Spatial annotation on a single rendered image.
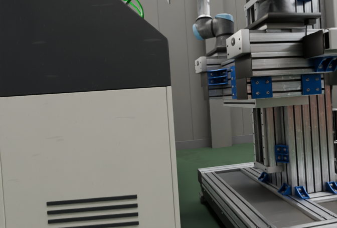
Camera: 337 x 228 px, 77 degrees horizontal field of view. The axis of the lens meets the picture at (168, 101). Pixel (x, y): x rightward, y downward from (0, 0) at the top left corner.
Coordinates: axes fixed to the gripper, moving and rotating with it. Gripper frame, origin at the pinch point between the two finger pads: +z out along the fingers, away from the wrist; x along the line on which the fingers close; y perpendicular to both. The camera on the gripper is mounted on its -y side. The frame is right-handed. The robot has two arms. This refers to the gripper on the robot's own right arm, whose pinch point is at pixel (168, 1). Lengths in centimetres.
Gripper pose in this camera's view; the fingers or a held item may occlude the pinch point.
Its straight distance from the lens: 117.8
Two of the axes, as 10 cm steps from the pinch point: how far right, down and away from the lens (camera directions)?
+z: 0.7, 10.0, 0.1
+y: 10.0, -0.7, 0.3
